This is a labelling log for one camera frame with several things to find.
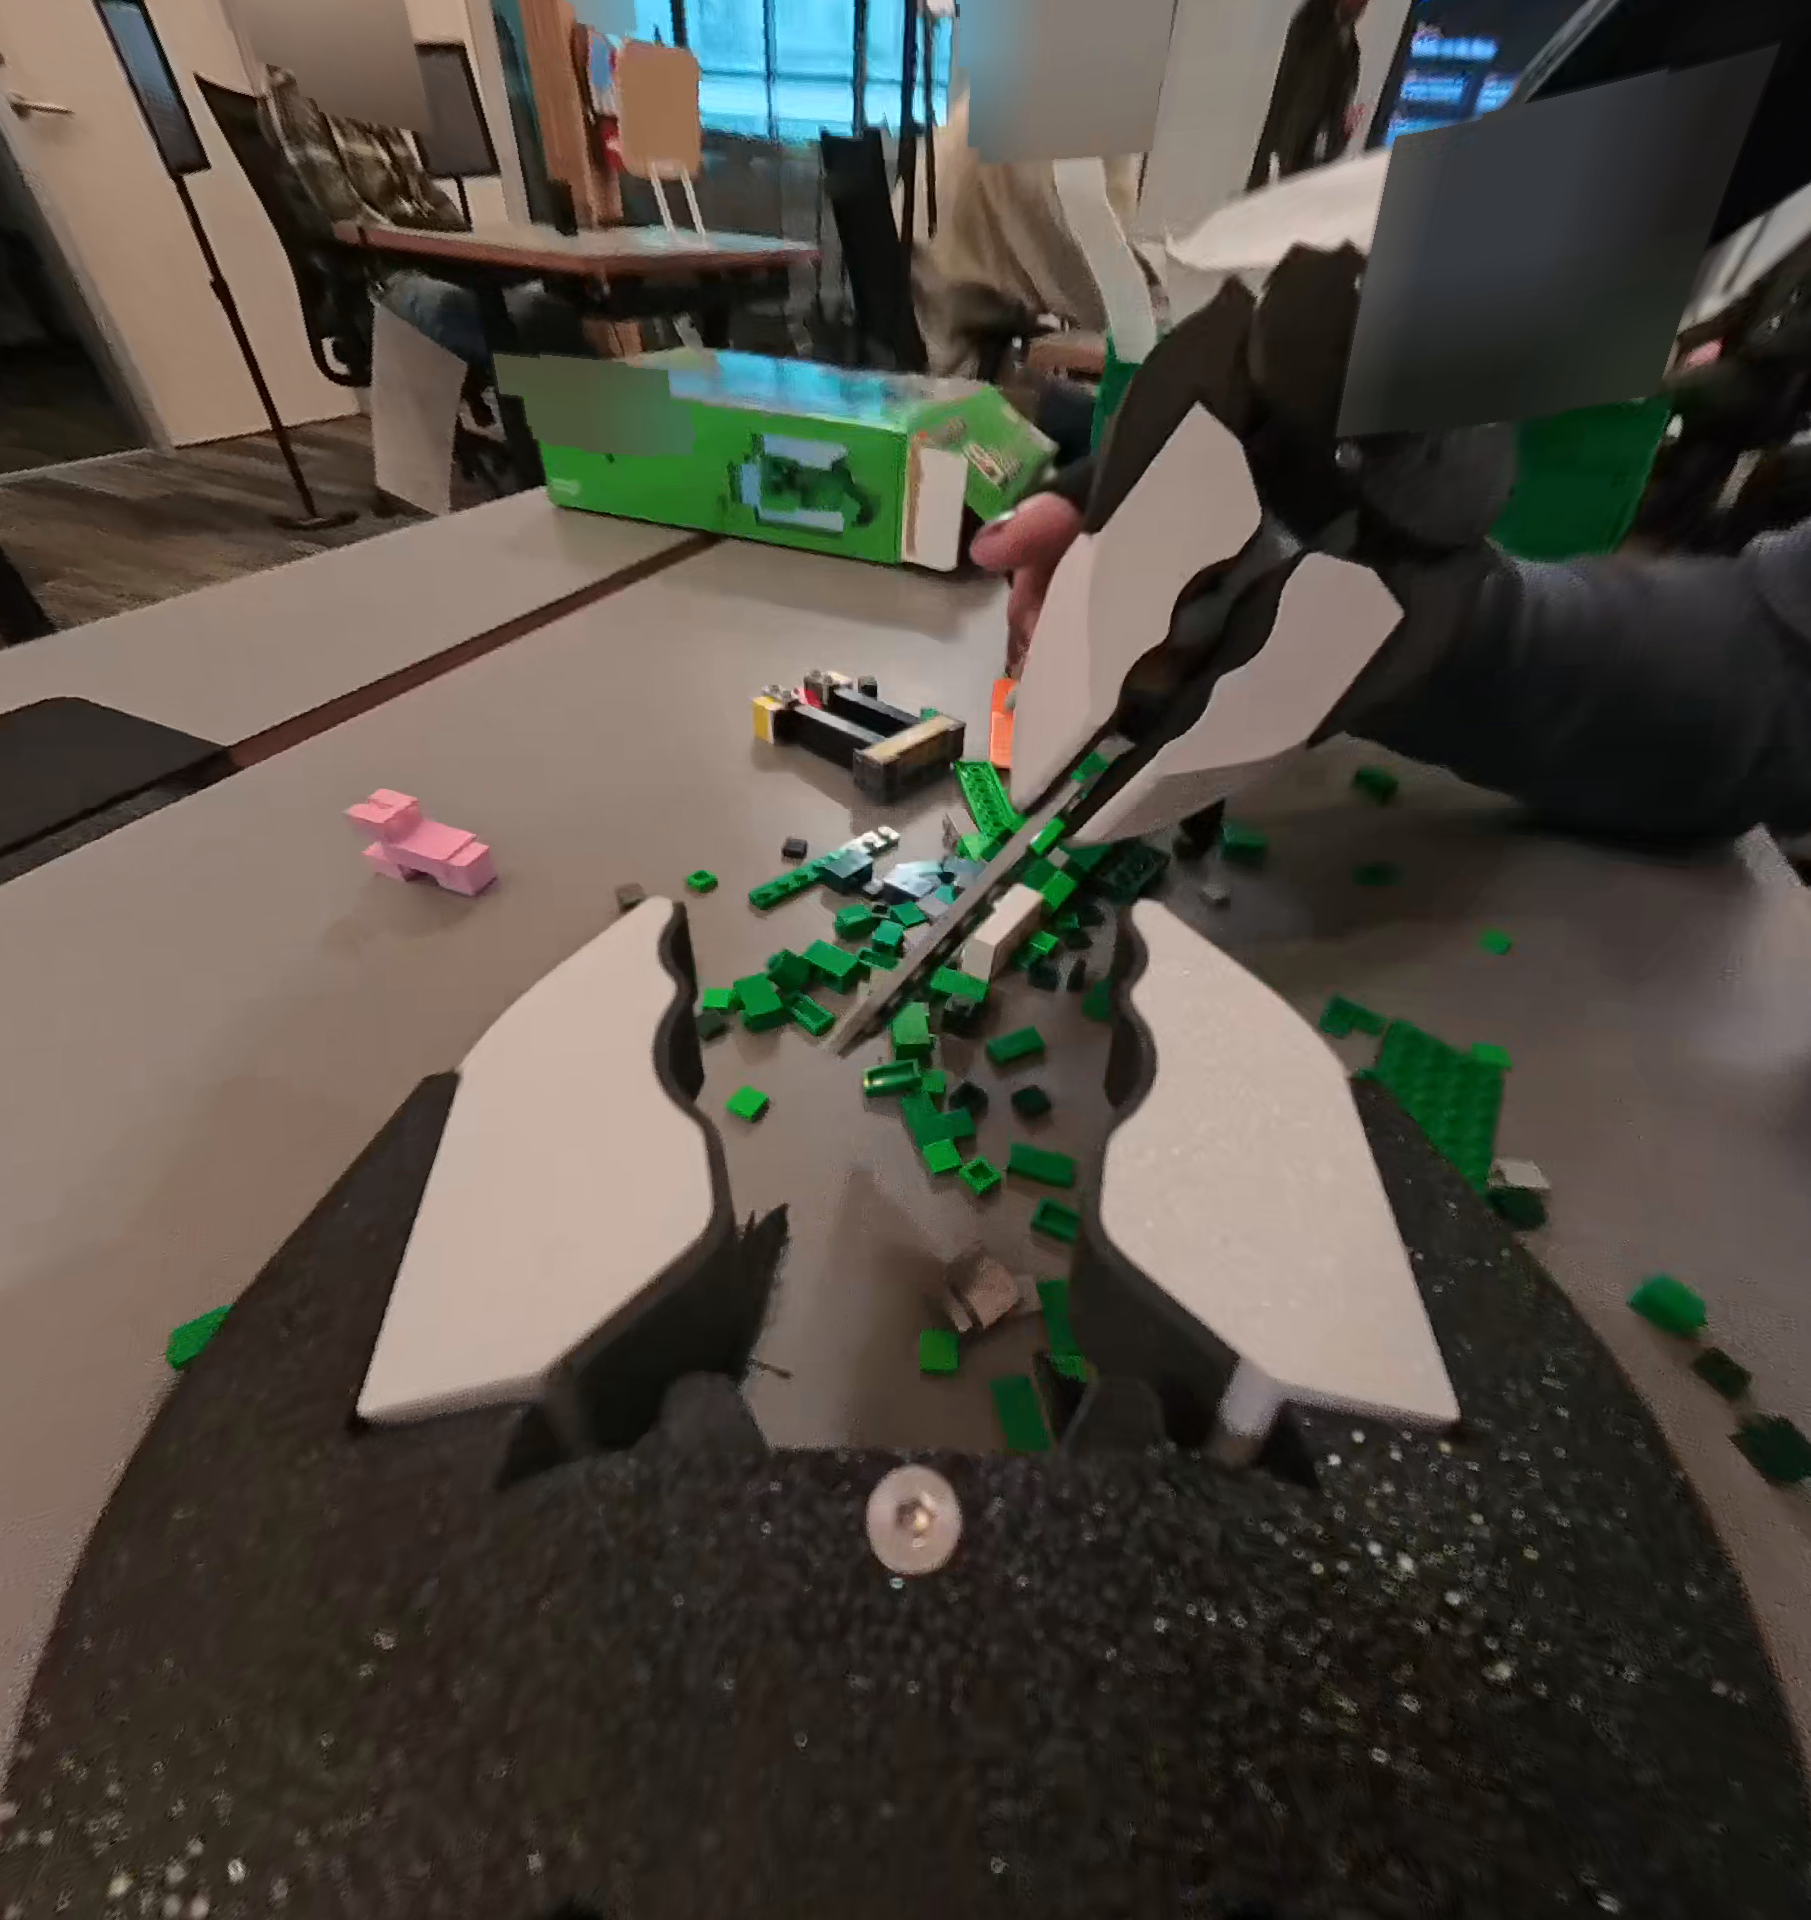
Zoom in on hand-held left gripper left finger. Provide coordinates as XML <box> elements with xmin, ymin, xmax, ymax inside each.
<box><xmin>353</xmin><ymin>894</ymin><xmax>738</xmax><ymax>1419</ymax></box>

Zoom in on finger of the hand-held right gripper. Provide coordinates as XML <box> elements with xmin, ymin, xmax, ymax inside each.
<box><xmin>1003</xmin><ymin>408</ymin><xmax>1272</xmax><ymax>815</ymax></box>
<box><xmin>1066</xmin><ymin>549</ymin><xmax>1409</xmax><ymax>847</ymax></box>

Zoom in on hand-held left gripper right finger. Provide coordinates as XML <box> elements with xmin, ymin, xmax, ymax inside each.
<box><xmin>1075</xmin><ymin>897</ymin><xmax>1461</xmax><ymax>1467</ymax></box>

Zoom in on grey brick plate green tiles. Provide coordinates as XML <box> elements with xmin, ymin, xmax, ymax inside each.
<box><xmin>829</xmin><ymin>765</ymin><xmax>1136</xmax><ymax>1060</ymax></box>

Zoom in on person's right forearm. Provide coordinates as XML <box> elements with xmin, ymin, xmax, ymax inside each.
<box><xmin>1345</xmin><ymin>463</ymin><xmax>1811</xmax><ymax>847</ymax></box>

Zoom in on grey desk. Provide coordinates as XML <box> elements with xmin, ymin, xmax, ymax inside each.
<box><xmin>0</xmin><ymin>487</ymin><xmax>1811</xmax><ymax>1920</ymax></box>

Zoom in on wooden desk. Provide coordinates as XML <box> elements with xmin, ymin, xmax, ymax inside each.
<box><xmin>333</xmin><ymin>225</ymin><xmax>825</xmax><ymax>352</ymax></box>

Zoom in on black desk mat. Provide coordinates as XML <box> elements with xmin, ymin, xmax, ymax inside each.
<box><xmin>0</xmin><ymin>698</ymin><xmax>230</xmax><ymax>887</ymax></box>

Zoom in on person's right hand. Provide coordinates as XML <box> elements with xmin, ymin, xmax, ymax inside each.
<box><xmin>970</xmin><ymin>493</ymin><xmax>1088</xmax><ymax>679</ymax></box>

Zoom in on large green baseplate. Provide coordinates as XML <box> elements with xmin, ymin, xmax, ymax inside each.
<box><xmin>1354</xmin><ymin>1020</ymin><xmax>1513</xmax><ymax>1191</ymax></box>

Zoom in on pile of loose green bricks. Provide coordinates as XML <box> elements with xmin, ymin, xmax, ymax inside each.
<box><xmin>698</xmin><ymin>759</ymin><xmax>1538</xmax><ymax>1442</ymax></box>

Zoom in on green brick build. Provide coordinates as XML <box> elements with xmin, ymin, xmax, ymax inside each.
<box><xmin>1489</xmin><ymin>397</ymin><xmax>1672</xmax><ymax>564</ymax></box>

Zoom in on black brick assembly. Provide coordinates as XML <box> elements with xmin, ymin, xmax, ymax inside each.
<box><xmin>754</xmin><ymin>671</ymin><xmax>970</xmax><ymax>805</ymax></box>

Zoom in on green brick set box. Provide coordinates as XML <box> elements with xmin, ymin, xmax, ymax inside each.
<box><xmin>492</xmin><ymin>347</ymin><xmax>1061</xmax><ymax>571</ymax></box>

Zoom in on dark monitor screen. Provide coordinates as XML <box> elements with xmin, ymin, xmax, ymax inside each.
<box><xmin>1407</xmin><ymin>13</ymin><xmax>1523</xmax><ymax>122</ymax></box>

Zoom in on pink brick pig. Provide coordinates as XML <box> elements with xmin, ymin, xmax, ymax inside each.
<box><xmin>344</xmin><ymin>791</ymin><xmax>501</xmax><ymax>897</ymax></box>

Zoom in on large glass window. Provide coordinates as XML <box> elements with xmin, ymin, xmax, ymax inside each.
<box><xmin>698</xmin><ymin>0</ymin><xmax>956</xmax><ymax>139</ymax></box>

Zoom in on tan board stand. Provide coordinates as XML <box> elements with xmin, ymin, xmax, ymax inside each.
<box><xmin>613</xmin><ymin>39</ymin><xmax>703</xmax><ymax>242</ymax></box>

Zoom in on black floor stand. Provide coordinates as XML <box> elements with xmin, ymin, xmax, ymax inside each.
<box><xmin>93</xmin><ymin>0</ymin><xmax>357</xmax><ymax>530</ymax></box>

